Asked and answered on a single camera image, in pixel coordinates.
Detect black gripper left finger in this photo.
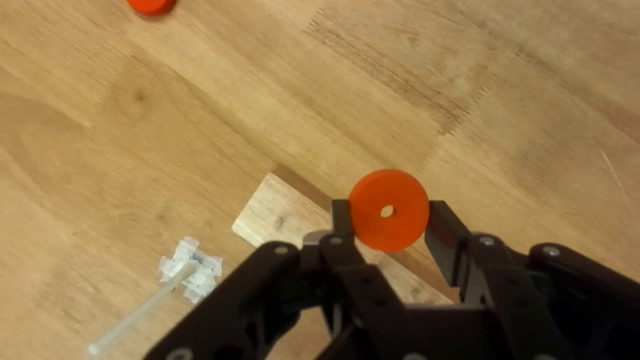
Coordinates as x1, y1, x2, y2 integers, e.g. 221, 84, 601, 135
142, 199, 407, 360

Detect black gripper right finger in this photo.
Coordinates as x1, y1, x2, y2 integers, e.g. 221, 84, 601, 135
423, 199, 640, 360

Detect orange plastic ring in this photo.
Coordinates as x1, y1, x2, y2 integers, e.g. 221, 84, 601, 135
348, 169, 431, 254

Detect red plastic ring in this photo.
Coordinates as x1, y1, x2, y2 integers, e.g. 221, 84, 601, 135
126, 0, 179, 18

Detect wooden board clear pegs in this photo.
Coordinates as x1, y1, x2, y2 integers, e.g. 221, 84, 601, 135
229, 170, 463, 309

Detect clear peg stand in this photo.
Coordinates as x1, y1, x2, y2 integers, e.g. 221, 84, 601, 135
86, 234, 226, 359

